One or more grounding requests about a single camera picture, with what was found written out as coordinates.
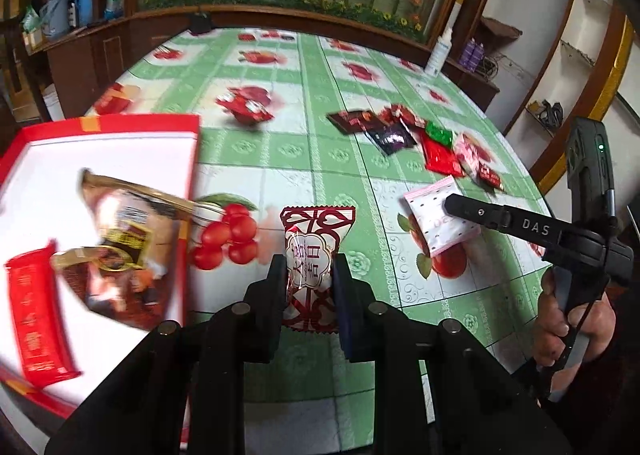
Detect long dark red snack packet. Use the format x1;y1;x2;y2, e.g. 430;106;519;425
4;239;81;389

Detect red white lattice candy packet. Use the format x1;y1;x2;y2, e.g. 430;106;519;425
280;206;356;334

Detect dark purple snack packet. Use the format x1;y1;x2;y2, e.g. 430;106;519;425
367;123;416;156

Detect pink white snack packet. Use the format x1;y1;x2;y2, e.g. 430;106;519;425
454;134;482;181

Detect small red floral packet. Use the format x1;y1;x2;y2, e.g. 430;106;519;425
477;163;504;191

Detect white spray bottle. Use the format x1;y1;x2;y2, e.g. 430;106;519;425
424;27;452;77

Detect white pink dotted packet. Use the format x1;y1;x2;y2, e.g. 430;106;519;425
404;176;480;257

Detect bright red flat snack packet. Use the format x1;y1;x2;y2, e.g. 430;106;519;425
420;132;465;178

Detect red floral candy packet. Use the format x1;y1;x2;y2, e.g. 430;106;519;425
378;103;427;130

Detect right hand holding gripper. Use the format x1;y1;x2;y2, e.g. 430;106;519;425
533;267;616;395

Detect small black object on table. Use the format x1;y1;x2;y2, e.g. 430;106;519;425
189;12;215;36

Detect green foil snack packet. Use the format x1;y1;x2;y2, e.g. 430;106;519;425
425;120;454;149

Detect purple bottles on shelf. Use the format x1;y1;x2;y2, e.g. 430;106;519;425
459;38;485;73

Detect brown gold nut snack bag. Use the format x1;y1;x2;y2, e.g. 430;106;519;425
51;169;220;331

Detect green fruit pattern tablecloth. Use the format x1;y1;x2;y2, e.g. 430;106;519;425
114;28;547;371

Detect maroon orange chocolate packet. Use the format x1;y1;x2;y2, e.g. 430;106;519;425
326;110;385;136

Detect red flower packet far left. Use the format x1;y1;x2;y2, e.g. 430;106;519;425
216;86;273;126

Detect red white gift box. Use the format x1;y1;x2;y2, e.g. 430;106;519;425
1;114;200;432

